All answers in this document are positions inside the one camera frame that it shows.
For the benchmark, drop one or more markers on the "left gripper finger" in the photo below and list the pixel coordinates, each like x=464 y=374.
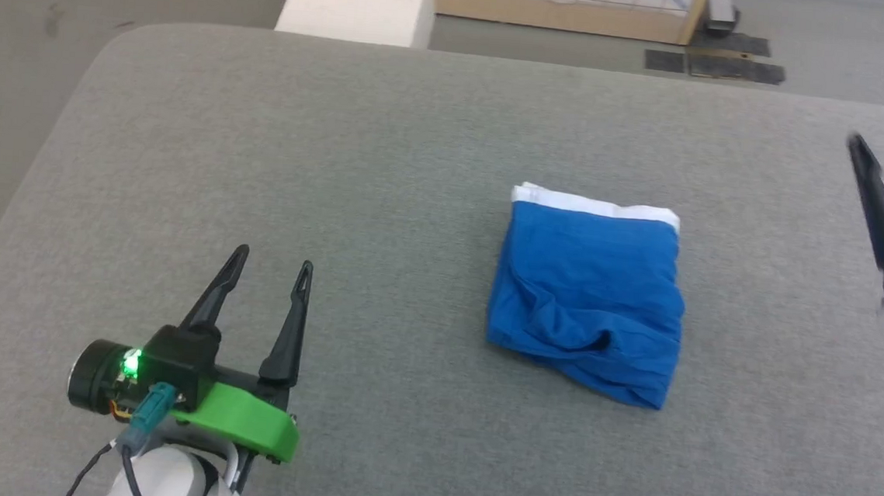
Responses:
x=217 y=291
x=290 y=331

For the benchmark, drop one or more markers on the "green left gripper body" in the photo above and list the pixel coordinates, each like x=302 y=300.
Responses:
x=243 y=421

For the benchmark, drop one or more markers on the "blue shorts white trim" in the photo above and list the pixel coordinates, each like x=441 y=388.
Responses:
x=586 y=297

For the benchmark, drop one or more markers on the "grey fabric sofa cushion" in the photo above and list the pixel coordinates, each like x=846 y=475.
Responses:
x=378 y=275

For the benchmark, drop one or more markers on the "large black floor mat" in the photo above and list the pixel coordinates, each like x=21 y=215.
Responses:
x=735 y=62

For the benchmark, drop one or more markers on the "white box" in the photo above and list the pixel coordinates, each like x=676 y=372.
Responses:
x=358 y=1

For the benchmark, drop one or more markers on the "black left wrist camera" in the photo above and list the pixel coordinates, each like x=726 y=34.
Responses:
x=153 y=368

